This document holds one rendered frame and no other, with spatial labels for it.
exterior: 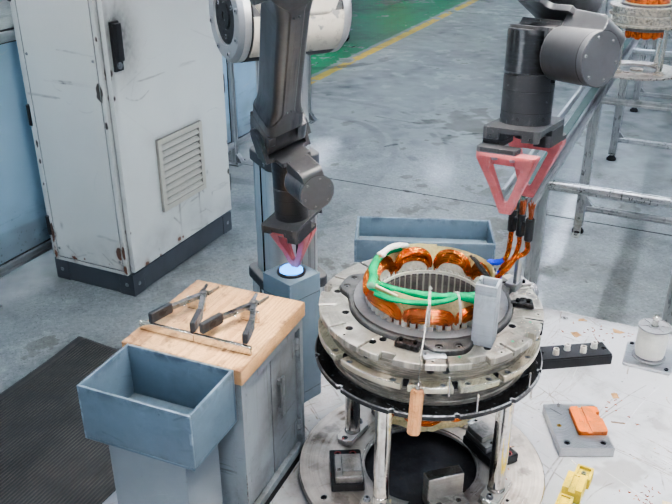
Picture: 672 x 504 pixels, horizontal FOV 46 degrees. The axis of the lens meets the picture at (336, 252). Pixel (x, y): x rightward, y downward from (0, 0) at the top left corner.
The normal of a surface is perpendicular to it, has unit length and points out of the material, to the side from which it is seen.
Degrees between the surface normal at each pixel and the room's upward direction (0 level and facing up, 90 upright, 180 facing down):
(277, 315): 0
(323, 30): 108
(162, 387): 90
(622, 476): 0
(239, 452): 90
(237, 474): 90
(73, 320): 0
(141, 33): 90
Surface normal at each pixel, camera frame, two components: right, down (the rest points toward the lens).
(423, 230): -0.07, 0.43
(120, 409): -0.39, 0.40
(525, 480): 0.00, -0.90
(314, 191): 0.48, 0.43
